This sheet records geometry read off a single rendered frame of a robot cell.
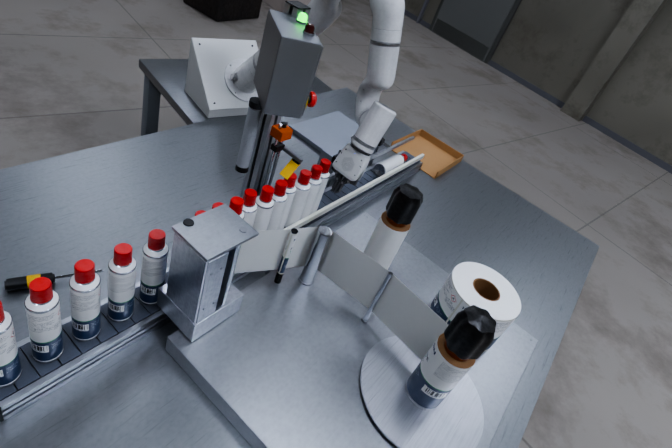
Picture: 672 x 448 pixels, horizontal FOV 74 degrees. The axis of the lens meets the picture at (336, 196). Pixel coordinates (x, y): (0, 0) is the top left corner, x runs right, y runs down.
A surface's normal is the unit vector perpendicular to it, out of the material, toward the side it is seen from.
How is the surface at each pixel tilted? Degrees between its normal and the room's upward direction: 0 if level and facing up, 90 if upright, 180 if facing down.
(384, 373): 0
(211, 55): 42
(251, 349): 0
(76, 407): 0
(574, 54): 90
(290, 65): 90
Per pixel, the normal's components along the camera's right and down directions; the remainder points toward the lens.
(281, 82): 0.27, 0.64
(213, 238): 0.30, -0.76
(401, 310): -0.67, 0.26
